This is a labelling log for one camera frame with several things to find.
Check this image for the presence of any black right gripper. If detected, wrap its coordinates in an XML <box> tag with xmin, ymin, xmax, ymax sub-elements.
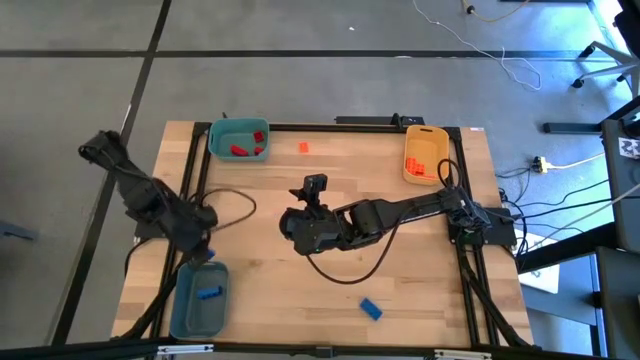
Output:
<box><xmin>278</xmin><ymin>204</ymin><xmax>352</xmax><ymax>258</ymax></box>

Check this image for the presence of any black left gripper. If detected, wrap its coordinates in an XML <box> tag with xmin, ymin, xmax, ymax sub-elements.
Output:
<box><xmin>171</xmin><ymin>204</ymin><xmax>220</xmax><ymax>270</ymax></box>

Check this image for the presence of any blue long block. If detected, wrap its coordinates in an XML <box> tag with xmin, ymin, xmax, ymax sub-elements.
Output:
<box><xmin>358</xmin><ymin>296</ymin><xmax>384</xmax><ymax>322</ymax></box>
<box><xmin>195</xmin><ymin>284</ymin><xmax>225</xmax><ymax>301</ymax></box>

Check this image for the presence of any orange long block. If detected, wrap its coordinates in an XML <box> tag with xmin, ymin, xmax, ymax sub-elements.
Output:
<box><xmin>404</xmin><ymin>156</ymin><xmax>427</xmax><ymax>177</ymax></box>

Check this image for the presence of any grey-blue plastic bin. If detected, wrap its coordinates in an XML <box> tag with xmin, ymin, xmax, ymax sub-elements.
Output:
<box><xmin>168</xmin><ymin>259</ymin><xmax>232</xmax><ymax>340</ymax></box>

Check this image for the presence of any black bar fixture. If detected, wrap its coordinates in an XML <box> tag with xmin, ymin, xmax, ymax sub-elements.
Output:
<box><xmin>334</xmin><ymin>112</ymin><xmax>427</xmax><ymax>127</ymax></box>

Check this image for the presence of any teal plastic bin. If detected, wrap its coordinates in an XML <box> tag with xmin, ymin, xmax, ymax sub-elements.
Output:
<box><xmin>207</xmin><ymin>116</ymin><xmax>272</xmax><ymax>163</ymax></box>

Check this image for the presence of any yellow plastic bin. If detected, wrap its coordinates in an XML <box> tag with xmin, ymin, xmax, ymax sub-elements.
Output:
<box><xmin>401</xmin><ymin>124</ymin><xmax>452</xmax><ymax>188</ymax></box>

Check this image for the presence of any grey floor object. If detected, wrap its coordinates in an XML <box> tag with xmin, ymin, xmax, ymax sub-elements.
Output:
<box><xmin>0</xmin><ymin>221</ymin><xmax>40</xmax><ymax>242</ymax></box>

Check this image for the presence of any white paper sheet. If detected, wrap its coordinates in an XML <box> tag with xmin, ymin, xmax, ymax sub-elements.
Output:
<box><xmin>518</xmin><ymin>263</ymin><xmax>562</xmax><ymax>295</ymax></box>

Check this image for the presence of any black stand leg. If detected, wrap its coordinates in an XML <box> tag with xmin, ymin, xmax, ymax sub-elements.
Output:
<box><xmin>542</xmin><ymin>107</ymin><xmax>640</xmax><ymax>136</ymax></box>

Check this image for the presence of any grey desk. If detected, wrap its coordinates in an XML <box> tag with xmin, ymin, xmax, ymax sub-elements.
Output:
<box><xmin>598</xmin><ymin>97</ymin><xmax>640</xmax><ymax>254</ymax></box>

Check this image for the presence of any office chair base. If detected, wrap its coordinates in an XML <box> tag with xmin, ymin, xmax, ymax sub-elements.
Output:
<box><xmin>571</xmin><ymin>41</ymin><xmax>640</xmax><ymax>99</ymax></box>

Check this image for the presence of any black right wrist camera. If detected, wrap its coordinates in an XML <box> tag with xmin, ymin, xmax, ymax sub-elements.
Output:
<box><xmin>288</xmin><ymin>172</ymin><xmax>330</xmax><ymax>207</ymax></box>

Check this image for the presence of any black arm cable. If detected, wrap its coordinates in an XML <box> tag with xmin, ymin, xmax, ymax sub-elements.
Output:
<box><xmin>304</xmin><ymin>204</ymin><xmax>417</xmax><ymax>287</ymax></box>
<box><xmin>196</xmin><ymin>187</ymin><xmax>259</xmax><ymax>234</ymax></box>

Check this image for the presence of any silver frame bracket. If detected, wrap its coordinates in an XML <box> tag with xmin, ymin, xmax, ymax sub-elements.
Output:
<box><xmin>432</xmin><ymin>348</ymin><xmax>495</xmax><ymax>360</ymax></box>
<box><xmin>156</xmin><ymin>343</ymin><xmax>216</xmax><ymax>357</ymax></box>

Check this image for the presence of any black table frame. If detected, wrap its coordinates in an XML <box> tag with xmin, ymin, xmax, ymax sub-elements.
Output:
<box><xmin>110</xmin><ymin>120</ymin><xmax>535</xmax><ymax>354</ymax></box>

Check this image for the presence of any white floor cable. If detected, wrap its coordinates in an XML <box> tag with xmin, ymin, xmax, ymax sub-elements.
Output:
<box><xmin>411</xmin><ymin>0</ymin><xmax>544</xmax><ymax>92</ymax></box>

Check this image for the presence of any black floor cable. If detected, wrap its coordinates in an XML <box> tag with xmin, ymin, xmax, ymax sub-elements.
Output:
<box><xmin>497</xmin><ymin>164</ymin><xmax>640</xmax><ymax>224</ymax></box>

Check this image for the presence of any orange floor cable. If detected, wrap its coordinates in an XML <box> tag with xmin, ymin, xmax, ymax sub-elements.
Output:
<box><xmin>460</xmin><ymin>0</ymin><xmax>532</xmax><ymax>24</ymax></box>

